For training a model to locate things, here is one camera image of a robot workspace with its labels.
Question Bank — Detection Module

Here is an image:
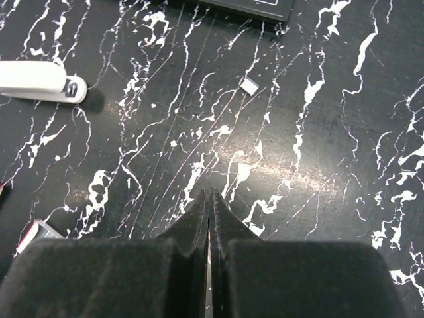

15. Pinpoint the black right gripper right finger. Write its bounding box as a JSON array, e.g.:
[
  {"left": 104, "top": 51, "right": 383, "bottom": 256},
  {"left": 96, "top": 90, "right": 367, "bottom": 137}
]
[{"left": 209, "top": 189, "right": 423, "bottom": 317}]

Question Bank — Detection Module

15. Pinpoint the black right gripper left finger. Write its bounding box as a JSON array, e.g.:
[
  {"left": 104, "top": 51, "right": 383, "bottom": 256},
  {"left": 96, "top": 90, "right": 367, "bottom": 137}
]
[{"left": 1, "top": 190, "right": 209, "bottom": 317}]

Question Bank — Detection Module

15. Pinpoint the red white staple box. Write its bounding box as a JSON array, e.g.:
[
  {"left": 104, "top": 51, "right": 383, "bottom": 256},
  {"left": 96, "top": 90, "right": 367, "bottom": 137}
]
[{"left": 16, "top": 219, "right": 64, "bottom": 254}]

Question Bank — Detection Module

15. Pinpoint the small silver staple strip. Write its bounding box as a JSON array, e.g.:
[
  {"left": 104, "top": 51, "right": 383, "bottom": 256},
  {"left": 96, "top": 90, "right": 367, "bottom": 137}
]
[{"left": 240, "top": 78, "right": 259, "bottom": 96}]

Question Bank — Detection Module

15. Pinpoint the white stapler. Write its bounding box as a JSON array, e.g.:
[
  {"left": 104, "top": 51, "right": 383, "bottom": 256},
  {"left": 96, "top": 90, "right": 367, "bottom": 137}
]
[{"left": 1, "top": 61, "right": 87, "bottom": 104}]

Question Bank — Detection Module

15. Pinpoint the black white chessboard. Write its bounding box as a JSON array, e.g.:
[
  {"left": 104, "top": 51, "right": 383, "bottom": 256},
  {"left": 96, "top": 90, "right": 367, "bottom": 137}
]
[{"left": 188, "top": 0, "right": 295, "bottom": 23}]

